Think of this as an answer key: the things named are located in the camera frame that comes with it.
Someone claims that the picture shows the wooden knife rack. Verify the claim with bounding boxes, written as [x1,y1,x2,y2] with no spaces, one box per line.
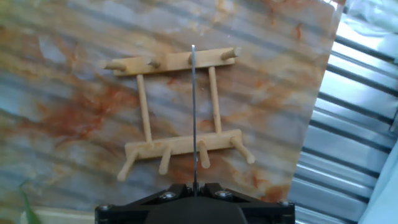
[103,46,256,183]

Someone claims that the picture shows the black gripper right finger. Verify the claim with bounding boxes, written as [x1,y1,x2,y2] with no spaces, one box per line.
[198,182,295,224]

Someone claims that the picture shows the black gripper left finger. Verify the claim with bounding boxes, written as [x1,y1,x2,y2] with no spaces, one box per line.
[95,182,194,224]

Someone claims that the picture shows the wooden cutting board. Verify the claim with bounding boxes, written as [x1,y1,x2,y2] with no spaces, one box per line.
[20,207,97,224]

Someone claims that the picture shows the orange marble pattern mat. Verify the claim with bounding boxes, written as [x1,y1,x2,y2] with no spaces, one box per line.
[0,0,346,216]

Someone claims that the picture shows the white paper sheets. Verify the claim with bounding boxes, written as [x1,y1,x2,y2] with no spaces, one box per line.
[357,146,398,224]

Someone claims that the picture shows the green scallion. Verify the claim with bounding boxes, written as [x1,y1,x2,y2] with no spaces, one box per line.
[18,180,43,224]

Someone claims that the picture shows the clear plastic bag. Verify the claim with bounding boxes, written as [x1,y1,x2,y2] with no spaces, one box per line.
[341,0,398,65]

